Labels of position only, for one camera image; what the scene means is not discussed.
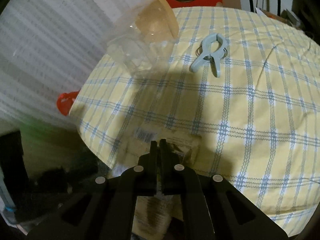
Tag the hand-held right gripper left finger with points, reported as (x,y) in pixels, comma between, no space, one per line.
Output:
(154,160)

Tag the clear container with tan lid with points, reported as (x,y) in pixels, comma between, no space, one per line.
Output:
(152,22)

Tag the yellow plaid tablecloth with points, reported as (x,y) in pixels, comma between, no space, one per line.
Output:
(250,105)

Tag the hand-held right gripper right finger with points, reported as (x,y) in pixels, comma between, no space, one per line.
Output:
(163,160)

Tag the red plastic bag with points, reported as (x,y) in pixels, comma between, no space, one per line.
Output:
(66,103)

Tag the white curtain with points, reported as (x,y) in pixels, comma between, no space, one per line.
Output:
(50,42)

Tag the light blue clothes clip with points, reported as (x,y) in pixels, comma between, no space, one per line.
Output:
(212,50)

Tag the cluttered open box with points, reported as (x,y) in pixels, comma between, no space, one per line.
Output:
(280,17)

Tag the gold foil packet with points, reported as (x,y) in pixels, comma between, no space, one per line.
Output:
(135,150)

